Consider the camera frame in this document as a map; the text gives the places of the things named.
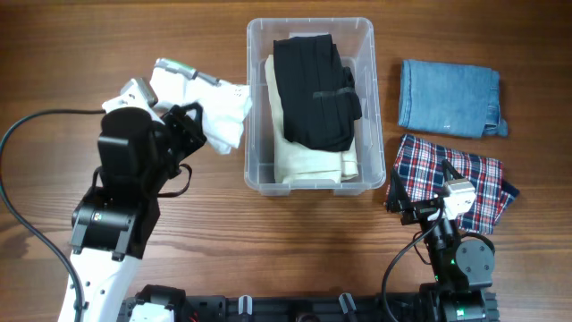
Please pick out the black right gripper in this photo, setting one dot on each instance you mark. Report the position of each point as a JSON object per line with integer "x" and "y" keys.
{"x": 399, "y": 200}

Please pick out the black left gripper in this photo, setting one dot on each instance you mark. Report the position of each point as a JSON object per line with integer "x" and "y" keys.
{"x": 191, "y": 130}

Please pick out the red blue plaid shirt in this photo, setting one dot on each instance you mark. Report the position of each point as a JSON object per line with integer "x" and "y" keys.
{"x": 419, "y": 165}

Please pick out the cream cloth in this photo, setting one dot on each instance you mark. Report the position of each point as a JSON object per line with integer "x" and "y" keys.
{"x": 293, "y": 161}

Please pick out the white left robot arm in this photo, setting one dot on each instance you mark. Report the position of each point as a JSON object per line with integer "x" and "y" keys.
{"x": 110, "y": 230}

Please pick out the clear plastic storage bin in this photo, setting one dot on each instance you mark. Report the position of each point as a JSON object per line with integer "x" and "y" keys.
{"x": 354, "y": 38}

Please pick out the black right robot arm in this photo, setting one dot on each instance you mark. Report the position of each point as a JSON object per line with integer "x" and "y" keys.
{"x": 462, "y": 264}

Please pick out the blue jeans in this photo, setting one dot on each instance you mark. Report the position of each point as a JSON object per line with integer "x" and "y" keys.
{"x": 452, "y": 99}

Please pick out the white printed shirt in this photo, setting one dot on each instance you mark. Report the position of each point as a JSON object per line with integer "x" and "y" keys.
{"x": 225, "y": 105}

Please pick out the black garment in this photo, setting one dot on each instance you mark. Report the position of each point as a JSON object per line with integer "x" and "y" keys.
{"x": 318, "y": 93}

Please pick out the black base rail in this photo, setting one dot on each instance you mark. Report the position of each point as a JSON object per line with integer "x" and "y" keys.
{"x": 404, "y": 306}

